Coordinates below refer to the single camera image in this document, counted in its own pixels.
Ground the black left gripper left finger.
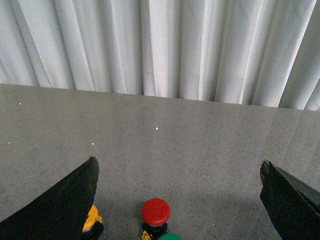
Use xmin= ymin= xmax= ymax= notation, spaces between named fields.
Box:
xmin=0 ymin=157 xmax=99 ymax=240

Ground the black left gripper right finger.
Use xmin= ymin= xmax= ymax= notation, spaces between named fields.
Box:
xmin=259 ymin=160 xmax=320 ymax=240

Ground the yellow push button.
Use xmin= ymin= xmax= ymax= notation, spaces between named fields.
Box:
xmin=80 ymin=205 xmax=106 ymax=240

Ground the red push button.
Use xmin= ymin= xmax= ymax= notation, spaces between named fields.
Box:
xmin=141 ymin=198 xmax=171 ymax=240

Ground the green push button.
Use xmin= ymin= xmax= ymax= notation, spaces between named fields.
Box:
xmin=158 ymin=233 xmax=183 ymax=240

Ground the white pleated curtain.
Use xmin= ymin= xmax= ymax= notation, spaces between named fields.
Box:
xmin=0 ymin=0 xmax=320 ymax=111

